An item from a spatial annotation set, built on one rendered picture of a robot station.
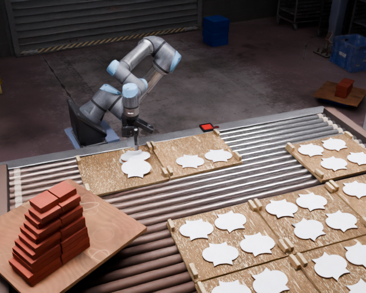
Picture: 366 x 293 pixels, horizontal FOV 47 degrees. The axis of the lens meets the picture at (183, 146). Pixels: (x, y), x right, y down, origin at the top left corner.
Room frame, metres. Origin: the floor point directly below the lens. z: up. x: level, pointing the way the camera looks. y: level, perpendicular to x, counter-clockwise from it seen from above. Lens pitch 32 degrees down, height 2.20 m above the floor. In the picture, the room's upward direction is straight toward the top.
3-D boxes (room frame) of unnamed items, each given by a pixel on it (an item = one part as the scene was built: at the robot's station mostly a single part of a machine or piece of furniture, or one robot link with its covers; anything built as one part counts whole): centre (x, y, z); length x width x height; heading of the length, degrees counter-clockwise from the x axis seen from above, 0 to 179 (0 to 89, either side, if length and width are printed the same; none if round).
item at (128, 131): (1.90, 0.27, 1.15); 0.09 x 0.08 x 0.12; 91
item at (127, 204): (1.72, -0.17, 0.90); 1.95 x 0.05 x 0.05; 110
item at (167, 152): (1.97, -0.06, 0.93); 0.41 x 0.35 x 0.02; 112
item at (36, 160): (2.21, 0.01, 0.89); 2.08 x 0.08 x 0.06; 110
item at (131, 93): (1.90, 0.26, 1.31); 0.09 x 0.08 x 0.11; 163
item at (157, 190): (1.77, -0.15, 0.90); 1.95 x 0.05 x 0.05; 110
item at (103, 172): (1.82, 0.32, 0.93); 0.41 x 0.35 x 0.02; 111
